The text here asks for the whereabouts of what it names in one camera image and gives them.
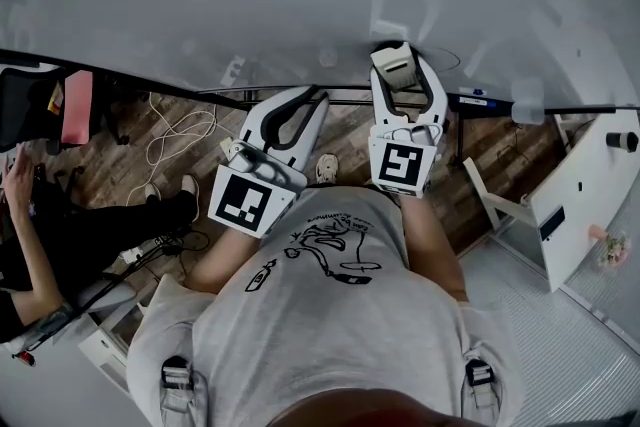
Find black office chair pink seat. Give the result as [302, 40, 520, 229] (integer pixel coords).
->
[0, 64, 131, 156]

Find pink flower bunch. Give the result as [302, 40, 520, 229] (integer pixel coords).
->
[588, 223, 631, 269]

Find white desk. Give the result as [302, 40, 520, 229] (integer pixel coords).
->
[462, 112, 640, 294]

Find black floor cable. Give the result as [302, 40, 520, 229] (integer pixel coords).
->
[144, 229, 211, 266]

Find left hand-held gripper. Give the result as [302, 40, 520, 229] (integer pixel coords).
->
[207, 83, 332, 241]

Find translucent plastic cup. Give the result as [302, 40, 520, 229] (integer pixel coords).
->
[509, 77, 546, 126]

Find person's left shoe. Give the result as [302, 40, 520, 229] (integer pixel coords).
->
[314, 153, 341, 186]

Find white cabinet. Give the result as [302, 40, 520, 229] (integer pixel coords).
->
[77, 304, 136, 396]

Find person's face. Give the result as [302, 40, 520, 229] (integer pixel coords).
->
[267, 387, 451, 427]

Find white eraser block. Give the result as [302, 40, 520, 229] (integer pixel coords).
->
[370, 42, 420, 92]

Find black phone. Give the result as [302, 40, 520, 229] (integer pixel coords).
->
[538, 207, 567, 241]

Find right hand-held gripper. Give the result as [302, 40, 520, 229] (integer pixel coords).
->
[368, 52, 449, 200]

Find long white cable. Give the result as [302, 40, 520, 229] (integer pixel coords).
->
[124, 89, 221, 206]

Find grey harness strap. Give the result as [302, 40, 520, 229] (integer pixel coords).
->
[462, 357, 501, 411]
[159, 354, 196, 414]

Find person's grey printed t-shirt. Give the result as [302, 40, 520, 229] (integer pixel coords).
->
[127, 184, 524, 427]

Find person's left forearm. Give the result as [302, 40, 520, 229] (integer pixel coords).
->
[184, 227, 266, 296]

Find black tumbler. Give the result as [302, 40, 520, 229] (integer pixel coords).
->
[605, 130, 640, 151]

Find person's right forearm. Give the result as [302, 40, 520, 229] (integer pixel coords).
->
[397, 194, 471, 304]

